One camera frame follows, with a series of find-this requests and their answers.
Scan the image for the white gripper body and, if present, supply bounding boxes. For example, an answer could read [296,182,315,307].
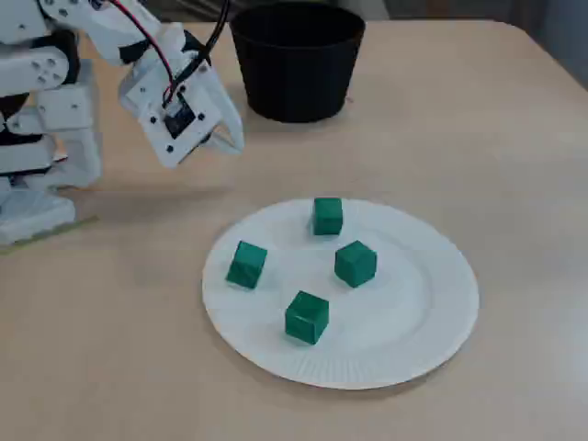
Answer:
[136,26,209,71]

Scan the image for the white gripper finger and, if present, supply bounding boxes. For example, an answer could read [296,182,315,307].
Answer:
[203,67,246,155]
[197,135,243,156]

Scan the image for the green cube block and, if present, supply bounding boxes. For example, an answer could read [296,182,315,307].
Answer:
[284,289,331,345]
[334,240,379,289]
[312,197,345,237]
[224,240,268,290]

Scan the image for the black pot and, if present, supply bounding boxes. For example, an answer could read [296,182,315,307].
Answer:
[229,3,368,124]

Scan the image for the white paper plate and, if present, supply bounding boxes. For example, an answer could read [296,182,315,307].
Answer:
[201,197,481,390]

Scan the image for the green tape strip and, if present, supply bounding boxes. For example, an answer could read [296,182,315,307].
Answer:
[0,214,100,256]

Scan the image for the red servo wire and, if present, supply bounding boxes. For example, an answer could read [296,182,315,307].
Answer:
[109,0,180,110]

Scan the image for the thick black camera cable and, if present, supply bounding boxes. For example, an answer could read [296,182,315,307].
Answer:
[163,0,232,109]

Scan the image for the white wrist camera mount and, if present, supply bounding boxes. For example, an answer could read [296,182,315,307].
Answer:
[118,57,222,170]

